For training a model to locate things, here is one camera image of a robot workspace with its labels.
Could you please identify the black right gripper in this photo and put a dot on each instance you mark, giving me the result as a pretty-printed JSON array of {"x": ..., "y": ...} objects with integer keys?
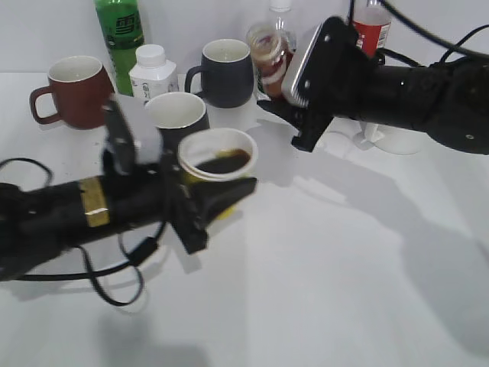
[{"x": 342, "y": 90}]

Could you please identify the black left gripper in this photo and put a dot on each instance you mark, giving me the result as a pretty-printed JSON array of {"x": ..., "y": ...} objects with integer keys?
[{"x": 154, "y": 193}]

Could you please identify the yellow paper cup stack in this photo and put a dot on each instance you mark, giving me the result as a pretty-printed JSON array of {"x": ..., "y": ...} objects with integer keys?
[{"x": 216, "y": 155}]

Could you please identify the brown Nescafe coffee bottle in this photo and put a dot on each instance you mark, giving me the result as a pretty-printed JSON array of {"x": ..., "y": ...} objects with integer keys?
[{"x": 271, "y": 56}]

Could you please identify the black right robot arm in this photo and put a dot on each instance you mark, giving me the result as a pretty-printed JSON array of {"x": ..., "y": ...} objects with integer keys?
[{"x": 446, "y": 101}]

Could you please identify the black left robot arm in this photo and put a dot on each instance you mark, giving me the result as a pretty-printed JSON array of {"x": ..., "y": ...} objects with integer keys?
[{"x": 40, "y": 225}]

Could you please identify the dark blue mug rear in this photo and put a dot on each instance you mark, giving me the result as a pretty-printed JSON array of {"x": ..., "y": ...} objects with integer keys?
[{"x": 226, "y": 74}]

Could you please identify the clear water bottle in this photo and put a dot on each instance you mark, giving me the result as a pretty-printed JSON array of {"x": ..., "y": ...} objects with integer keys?
[{"x": 280, "y": 14}]

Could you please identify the black mug front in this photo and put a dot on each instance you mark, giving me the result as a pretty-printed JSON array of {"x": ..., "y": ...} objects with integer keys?
[{"x": 177, "y": 115}]

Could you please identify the white ceramic mug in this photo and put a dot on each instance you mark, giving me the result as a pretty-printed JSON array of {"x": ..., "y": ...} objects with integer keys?
[{"x": 389, "y": 139}]

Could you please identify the cola bottle red label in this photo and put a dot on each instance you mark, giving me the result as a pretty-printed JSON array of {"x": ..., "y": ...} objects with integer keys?
[{"x": 372, "y": 22}]

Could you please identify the white milk bottle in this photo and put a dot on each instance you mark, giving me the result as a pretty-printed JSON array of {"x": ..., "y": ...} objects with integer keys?
[{"x": 153, "y": 74}]

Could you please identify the dark red ceramic mug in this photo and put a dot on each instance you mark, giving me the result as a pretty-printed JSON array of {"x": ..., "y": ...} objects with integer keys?
[{"x": 79, "y": 86}]

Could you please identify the green soda bottle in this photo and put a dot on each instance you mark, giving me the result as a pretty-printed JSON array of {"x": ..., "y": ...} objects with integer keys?
[{"x": 120, "y": 22}]

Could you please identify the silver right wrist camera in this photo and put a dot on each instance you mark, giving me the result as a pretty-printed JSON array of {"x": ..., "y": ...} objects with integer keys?
[{"x": 302, "y": 76}]

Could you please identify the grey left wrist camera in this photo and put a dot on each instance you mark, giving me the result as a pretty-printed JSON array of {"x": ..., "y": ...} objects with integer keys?
[{"x": 132, "y": 138}]

